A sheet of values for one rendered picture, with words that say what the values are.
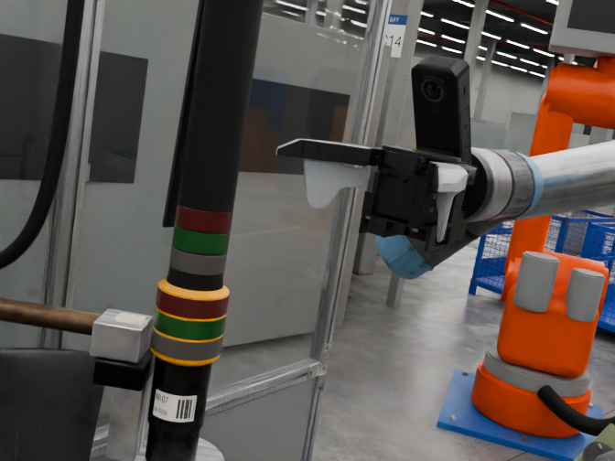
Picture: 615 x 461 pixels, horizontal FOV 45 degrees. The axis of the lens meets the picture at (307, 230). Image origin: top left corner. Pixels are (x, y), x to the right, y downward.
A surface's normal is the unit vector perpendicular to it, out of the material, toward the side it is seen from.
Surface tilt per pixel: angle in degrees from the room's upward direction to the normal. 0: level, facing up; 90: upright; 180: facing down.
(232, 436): 90
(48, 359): 43
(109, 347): 90
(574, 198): 122
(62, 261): 90
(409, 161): 90
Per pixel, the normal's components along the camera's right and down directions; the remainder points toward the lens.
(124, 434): -0.03, 0.18
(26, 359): 0.32, -0.54
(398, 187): -0.59, 0.05
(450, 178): 0.62, -0.56
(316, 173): 0.33, 0.29
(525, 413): -0.37, 0.11
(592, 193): -0.29, 0.63
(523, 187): 0.80, 0.08
